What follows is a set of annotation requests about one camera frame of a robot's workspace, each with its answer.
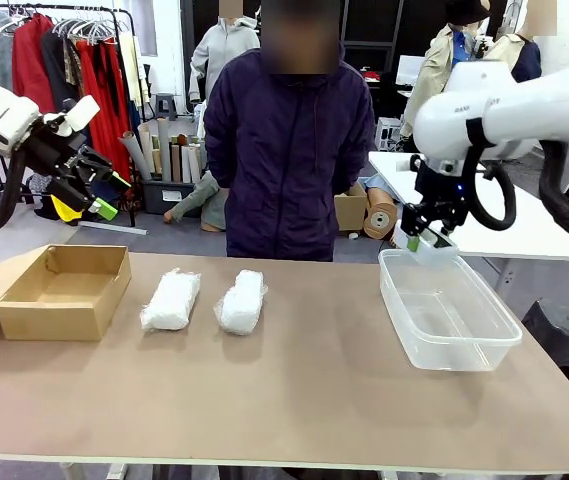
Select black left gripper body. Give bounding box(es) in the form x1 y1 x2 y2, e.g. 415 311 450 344
22 121 97 199

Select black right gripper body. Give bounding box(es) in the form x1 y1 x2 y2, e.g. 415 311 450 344
410 171 471 227

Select bulky bubble-wrapped clock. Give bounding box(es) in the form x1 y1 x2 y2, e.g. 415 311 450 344
212 269 269 337

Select yellow fabric piece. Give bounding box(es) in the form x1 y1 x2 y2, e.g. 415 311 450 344
50 194 86 224

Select brown paper spool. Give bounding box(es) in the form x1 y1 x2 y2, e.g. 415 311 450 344
363 189 400 241

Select leaning grey cardboard roll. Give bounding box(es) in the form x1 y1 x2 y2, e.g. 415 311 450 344
118 130 153 183

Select metal floor strip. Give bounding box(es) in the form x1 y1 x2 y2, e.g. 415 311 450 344
80 220 150 237

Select beige cardboard roll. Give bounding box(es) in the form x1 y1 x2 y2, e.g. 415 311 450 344
137 123 158 177

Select red dress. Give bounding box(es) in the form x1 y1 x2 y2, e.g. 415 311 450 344
75 38 135 185

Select dark storage bin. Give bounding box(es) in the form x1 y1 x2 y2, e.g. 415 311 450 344
140 178 201 216

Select tall grey cardboard roll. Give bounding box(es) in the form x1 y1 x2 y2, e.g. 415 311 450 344
157 117 173 184

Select open cardboard floor box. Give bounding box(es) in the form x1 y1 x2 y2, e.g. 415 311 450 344
333 181 371 233

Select clear plastic container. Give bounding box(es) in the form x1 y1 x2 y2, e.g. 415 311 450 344
377 247 524 373

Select white work table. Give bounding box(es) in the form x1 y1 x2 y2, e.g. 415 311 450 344
367 150 569 297

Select white computer case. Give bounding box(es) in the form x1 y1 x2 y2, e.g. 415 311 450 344
375 116 405 152

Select grey plastic stool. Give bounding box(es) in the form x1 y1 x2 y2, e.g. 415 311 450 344
153 92 180 123

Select black garment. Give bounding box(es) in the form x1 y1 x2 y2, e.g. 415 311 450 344
40 29 83 104

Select red jacket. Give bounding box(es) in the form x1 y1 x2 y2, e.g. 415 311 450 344
11 13 58 102

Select cream garment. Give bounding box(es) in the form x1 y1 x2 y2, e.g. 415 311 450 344
115 31 147 109

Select mannequin leg grey trousers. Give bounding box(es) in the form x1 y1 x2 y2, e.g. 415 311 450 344
163 169 229 233

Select brown cardboard box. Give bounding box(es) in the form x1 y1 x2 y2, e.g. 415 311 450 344
0 243 133 343

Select white monitor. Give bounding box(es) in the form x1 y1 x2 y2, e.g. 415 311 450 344
395 54 428 87

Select mannequin beige coat blue shirt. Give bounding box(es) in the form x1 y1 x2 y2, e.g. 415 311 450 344
400 0 481 142

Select person in navy jacket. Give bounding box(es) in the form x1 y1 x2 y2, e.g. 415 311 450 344
202 0 378 263

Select black metal clothes rack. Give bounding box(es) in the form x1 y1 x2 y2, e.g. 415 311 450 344
0 3 138 229

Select black plastic stool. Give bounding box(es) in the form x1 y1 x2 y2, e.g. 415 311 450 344
520 298 569 397

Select mannequin beige vest navy top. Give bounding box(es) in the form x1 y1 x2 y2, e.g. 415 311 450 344
492 13 544 84

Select person in grey hoodie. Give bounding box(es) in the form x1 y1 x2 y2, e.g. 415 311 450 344
188 13 266 105

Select black shelving unit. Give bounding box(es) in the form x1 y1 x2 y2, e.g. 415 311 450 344
338 0 406 122

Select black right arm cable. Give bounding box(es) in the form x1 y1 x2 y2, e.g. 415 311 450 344
463 117 569 241

